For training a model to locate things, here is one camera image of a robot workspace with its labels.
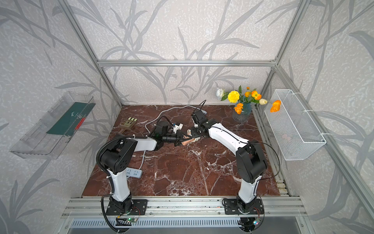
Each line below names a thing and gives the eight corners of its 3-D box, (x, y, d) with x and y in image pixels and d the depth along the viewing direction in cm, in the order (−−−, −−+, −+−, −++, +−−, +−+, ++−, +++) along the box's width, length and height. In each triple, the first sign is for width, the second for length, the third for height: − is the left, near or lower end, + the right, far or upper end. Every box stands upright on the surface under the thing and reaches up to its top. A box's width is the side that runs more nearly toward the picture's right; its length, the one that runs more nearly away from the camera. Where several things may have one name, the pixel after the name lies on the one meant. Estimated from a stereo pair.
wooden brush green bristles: (117, 133, 106) (115, 130, 103) (127, 119, 114) (125, 116, 111) (127, 135, 105) (125, 132, 102) (136, 121, 113) (134, 118, 110)
